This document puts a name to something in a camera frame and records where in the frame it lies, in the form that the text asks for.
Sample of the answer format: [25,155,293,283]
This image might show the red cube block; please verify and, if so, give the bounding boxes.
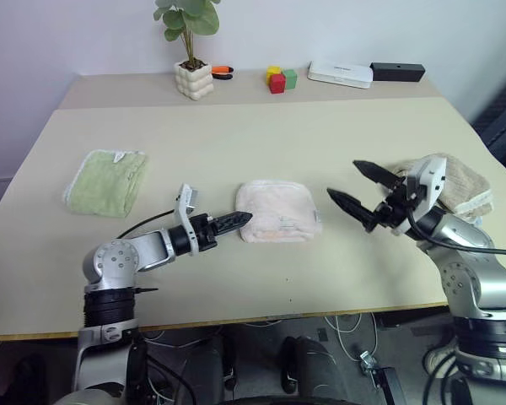
[268,72,288,95]

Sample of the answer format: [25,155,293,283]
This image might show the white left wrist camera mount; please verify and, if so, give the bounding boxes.
[173,182,204,256]

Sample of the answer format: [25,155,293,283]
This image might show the green leafy plant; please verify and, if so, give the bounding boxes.
[153,0,222,65]

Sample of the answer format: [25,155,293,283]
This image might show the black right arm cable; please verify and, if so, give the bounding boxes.
[406,209,506,259]

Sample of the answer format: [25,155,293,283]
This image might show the dark ribbed chair part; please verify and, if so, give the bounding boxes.
[471,69,506,170]

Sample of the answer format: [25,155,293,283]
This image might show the beige folded towel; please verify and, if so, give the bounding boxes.
[386,152,495,225]

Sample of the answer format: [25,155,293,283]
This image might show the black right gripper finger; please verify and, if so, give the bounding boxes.
[326,186,381,233]
[352,159,406,187]

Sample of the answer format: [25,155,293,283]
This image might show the white bubble plant pot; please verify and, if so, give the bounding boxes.
[174,59,216,103]

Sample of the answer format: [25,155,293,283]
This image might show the pink towel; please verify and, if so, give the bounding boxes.
[234,179,324,246]

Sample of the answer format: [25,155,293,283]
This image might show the green folded towel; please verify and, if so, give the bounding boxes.
[62,148,150,219]

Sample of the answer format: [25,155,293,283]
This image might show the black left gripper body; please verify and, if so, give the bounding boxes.
[188,212,221,255]

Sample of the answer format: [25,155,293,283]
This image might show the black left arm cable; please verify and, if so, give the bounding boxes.
[116,208,180,240]

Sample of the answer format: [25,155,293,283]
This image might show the metal clamp on black bar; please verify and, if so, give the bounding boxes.
[357,348,402,405]

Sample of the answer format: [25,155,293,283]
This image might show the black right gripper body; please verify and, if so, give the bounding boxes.
[364,175,423,234]

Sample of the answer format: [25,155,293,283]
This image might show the white shoe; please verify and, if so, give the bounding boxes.
[423,337,461,375]

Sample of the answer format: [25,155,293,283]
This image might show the black rectangular box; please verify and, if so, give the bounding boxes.
[369,62,427,83]

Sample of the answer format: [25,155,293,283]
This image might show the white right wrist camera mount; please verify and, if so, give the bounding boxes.
[390,154,449,236]

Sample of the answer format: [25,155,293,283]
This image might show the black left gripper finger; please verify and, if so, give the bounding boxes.
[214,222,248,237]
[213,210,254,231]

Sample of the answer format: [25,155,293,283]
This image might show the orange and black pliers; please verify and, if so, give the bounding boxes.
[211,63,236,80]

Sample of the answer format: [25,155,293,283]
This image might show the white cable under table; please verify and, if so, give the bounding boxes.
[322,310,381,365]

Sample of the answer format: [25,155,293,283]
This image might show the dark rounded shape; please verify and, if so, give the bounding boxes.
[279,332,343,405]
[179,335,238,405]

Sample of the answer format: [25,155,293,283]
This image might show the white flat box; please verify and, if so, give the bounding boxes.
[307,59,374,91]

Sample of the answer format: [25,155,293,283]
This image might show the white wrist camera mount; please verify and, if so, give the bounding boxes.
[173,182,204,256]
[390,154,449,236]

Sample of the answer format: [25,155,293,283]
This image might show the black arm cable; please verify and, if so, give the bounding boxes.
[406,209,506,259]
[116,208,180,240]

